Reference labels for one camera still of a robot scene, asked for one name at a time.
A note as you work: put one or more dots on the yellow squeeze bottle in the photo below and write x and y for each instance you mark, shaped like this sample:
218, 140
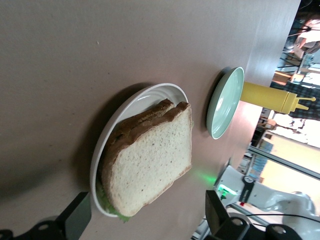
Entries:
265, 97

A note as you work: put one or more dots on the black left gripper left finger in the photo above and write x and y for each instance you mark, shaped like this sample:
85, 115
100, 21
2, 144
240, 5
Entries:
75, 220

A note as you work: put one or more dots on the brown crust bread slice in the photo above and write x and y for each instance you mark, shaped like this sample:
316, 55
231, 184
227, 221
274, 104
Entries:
150, 162
150, 115

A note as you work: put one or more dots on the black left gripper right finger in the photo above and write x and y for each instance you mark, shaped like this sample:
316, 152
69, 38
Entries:
215, 215

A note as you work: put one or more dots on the pale green plate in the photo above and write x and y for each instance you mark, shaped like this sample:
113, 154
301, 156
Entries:
225, 107

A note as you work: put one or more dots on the beige plate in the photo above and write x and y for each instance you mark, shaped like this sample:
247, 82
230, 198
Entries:
140, 100

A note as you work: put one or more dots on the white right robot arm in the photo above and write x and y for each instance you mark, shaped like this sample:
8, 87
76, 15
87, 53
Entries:
275, 200

